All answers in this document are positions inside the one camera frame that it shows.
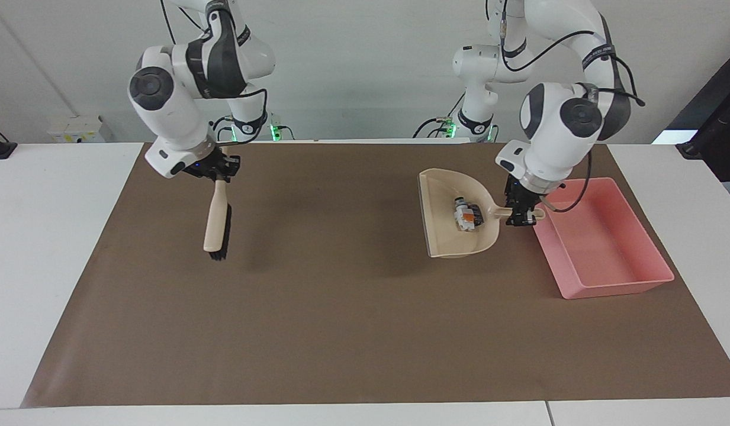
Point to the pink plastic bin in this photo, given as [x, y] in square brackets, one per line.
[601, 248]

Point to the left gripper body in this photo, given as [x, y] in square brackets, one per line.
[517, 193]

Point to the beige plastic dustpan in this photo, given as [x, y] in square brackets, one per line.
[450, 234]

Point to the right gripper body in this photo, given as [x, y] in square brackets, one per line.
[202, 167]

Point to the white wall socket box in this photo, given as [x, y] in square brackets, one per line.
[76, 129]

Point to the beige hand brush black bristles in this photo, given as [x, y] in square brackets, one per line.
[217, 219]

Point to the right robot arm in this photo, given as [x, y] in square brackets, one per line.
[175, 118]

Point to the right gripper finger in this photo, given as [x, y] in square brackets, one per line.
[232, 161]
[221, 175]

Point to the grey orange e-waste piece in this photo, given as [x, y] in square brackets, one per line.
[468, 214]

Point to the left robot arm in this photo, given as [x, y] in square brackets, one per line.
[554, 136]

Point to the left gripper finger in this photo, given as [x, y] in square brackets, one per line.
[513, 216]
[529, 216]

